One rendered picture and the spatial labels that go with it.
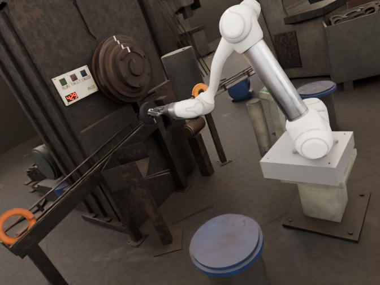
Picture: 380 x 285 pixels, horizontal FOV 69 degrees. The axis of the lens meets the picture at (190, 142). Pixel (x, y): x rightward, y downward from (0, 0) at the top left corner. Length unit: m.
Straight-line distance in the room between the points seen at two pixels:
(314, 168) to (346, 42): 2.15
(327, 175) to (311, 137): 0.28
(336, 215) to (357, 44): 2.11
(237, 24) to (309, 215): 1.18
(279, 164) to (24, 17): 1.66
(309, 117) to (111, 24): 1.58
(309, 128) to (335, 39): 2.20
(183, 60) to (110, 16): 2.58
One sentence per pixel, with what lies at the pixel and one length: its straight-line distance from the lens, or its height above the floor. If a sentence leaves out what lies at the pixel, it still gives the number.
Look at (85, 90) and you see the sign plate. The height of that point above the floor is 1.10.
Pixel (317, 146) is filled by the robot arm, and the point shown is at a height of 0.63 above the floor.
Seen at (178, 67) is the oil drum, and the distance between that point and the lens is 4.73.
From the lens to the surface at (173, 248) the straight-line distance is 1.94.
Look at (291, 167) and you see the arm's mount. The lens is 1.52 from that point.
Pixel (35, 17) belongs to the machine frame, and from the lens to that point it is 2.01.
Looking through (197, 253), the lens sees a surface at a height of 0.43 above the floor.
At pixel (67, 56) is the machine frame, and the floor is 1.33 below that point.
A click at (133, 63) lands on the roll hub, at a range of 1.99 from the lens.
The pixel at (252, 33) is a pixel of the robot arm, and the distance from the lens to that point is 1.21.
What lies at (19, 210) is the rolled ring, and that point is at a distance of 1.76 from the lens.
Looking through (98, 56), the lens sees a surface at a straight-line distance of 1.96.
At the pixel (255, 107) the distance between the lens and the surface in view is 2.31.
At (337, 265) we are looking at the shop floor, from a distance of 1.63.
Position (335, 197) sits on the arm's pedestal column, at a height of 0.20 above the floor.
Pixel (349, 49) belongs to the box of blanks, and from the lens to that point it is 3.44.
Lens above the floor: 1.27
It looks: 23 degrees down
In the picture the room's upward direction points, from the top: 21 degrees counter-clockwise
